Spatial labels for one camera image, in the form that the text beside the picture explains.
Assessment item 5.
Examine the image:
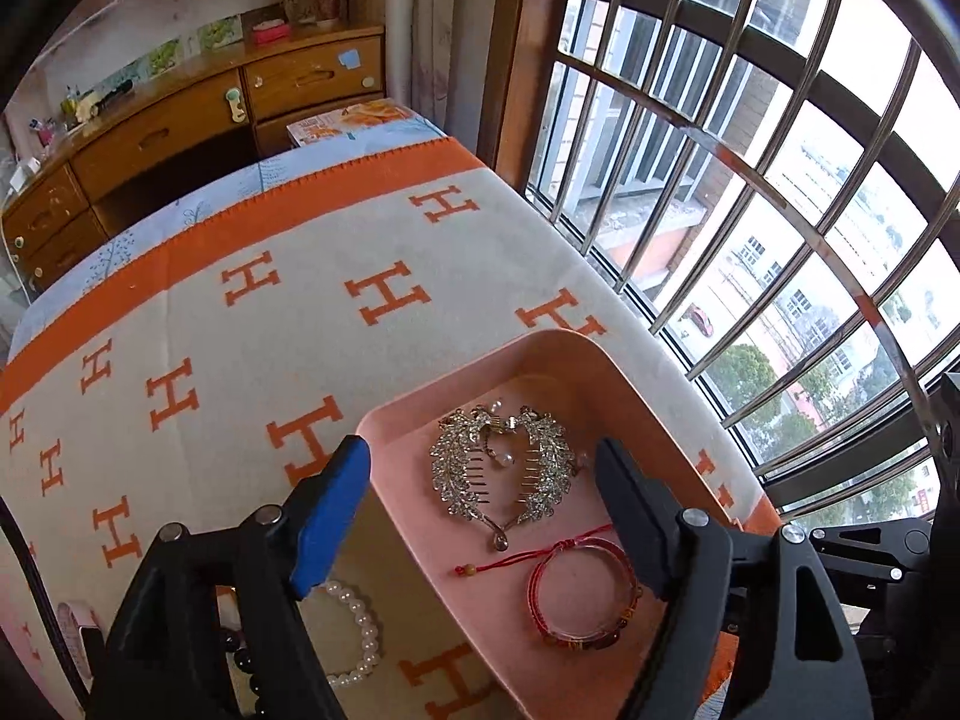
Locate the beige curtain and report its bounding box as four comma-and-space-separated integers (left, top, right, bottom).
350, 0, 496, 149

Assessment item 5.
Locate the metal window grille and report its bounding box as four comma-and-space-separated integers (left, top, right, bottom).
524, 0, 958, 525

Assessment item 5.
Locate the pink smart watch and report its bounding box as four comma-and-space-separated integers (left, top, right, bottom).
55, 601, 104, 681

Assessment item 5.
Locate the white pearl bracelet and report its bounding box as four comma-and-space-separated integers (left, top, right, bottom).
320, 577, 383, 689

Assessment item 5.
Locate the light blue bed sheet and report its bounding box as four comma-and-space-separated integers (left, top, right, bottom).
5, 115, 444, 362

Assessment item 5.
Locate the wooden desk with drawers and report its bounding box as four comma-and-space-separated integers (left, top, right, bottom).
2, 23, 386, 293

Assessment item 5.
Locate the orange beige H blanket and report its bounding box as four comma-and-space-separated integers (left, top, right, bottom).
2, 138, 779, 718

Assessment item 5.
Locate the red string bracelet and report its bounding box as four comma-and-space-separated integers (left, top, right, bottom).
452, 523, 644, 652

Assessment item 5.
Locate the silver rhinestone hair claw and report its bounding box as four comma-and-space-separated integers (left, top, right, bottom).
430, 400, 579, 553

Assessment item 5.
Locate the pink plastic tray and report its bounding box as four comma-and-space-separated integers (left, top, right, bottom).
353, 328, 740, 720

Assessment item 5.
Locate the orange magazine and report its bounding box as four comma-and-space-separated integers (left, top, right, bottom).
286, 98, 415, 148

